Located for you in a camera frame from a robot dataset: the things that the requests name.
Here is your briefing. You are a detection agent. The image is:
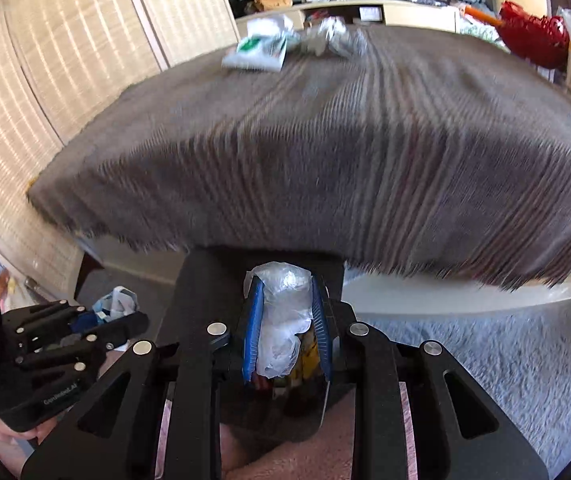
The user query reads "beige grey television cabinet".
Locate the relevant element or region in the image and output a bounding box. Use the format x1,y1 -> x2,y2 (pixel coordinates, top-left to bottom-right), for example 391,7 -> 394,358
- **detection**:
234,0 -> 467,37

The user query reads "orange toy handle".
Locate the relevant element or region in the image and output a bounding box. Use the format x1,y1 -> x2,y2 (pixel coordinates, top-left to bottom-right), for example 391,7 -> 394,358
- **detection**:
462,4 -> 504,29

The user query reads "grey blue clothes pile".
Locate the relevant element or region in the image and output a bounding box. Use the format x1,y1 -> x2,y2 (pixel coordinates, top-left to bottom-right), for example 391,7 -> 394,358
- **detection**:
449,0 -> 502,42

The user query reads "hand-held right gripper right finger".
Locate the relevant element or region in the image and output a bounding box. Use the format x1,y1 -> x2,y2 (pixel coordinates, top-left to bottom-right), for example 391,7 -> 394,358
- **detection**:
310,274 -> 549,480

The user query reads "white green packet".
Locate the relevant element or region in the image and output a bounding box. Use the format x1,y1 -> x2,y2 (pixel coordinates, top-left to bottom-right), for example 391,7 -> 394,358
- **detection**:
221,16 -> 291,73

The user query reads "person's left hand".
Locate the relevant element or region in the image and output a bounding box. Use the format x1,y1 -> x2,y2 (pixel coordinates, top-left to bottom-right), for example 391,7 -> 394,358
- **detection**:
0,406 -> 61,449

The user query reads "yellow plastic bag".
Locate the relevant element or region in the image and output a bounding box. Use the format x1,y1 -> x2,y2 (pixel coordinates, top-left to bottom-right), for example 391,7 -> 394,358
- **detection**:
290,329 -> 324,382

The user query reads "white translucent plastic bag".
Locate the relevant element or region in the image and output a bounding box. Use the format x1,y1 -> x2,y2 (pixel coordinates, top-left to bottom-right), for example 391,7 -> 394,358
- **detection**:
242,260 -> 317,382

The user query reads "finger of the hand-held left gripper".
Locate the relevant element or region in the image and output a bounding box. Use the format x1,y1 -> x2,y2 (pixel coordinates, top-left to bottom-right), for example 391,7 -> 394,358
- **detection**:
13,334 -> 109,394
0,299 -> 149,357

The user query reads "clear plastic wrap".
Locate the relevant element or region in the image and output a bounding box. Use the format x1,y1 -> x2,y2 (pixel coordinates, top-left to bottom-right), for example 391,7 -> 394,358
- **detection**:
299,15 -> 370,58

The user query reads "white blue plastic bag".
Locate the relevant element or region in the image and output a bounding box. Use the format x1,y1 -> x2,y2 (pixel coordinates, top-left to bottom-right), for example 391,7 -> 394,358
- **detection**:
92,285 -> 139,322

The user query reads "bamboo folding screen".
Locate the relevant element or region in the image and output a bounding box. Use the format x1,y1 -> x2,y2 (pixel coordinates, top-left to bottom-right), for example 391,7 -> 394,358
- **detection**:
0,0 -> 247,287

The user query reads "black trash bin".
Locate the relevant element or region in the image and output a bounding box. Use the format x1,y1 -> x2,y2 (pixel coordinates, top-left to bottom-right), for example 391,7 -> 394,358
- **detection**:
158,247 -> 359,438

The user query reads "red openwork basket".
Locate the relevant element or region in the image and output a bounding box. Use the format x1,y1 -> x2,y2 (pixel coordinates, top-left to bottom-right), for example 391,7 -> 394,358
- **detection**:
497,0 -> 571,69

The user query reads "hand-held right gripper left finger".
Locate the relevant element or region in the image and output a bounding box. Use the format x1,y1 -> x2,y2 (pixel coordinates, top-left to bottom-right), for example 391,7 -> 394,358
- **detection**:
20,274 -> 267,480

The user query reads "grey plaid blanket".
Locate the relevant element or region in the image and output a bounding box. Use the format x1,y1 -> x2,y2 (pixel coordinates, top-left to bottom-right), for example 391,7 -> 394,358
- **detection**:
25,24 -> 571,292

